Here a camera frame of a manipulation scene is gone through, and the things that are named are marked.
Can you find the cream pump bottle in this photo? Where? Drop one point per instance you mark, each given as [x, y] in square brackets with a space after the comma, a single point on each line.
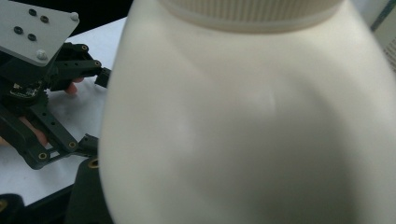
[249, 124]

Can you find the white paper table sheet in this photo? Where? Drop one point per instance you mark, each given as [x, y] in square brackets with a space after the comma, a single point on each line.
[31, 183]

